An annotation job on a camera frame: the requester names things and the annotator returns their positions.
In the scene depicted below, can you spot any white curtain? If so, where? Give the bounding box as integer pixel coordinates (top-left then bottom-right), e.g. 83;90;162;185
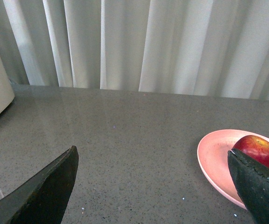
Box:
0;0;269;100

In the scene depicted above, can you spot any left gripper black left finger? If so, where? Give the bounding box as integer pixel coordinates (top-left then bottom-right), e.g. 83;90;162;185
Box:
0;146;79;224

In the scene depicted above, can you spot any red apple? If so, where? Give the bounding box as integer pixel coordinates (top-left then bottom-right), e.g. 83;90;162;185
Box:
233;135;269;168

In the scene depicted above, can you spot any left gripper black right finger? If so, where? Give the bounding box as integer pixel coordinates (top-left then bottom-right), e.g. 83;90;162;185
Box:
227;149;269;224

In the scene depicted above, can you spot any pink plate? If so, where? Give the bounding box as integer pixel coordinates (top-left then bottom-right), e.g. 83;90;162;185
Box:
197;129;269;209

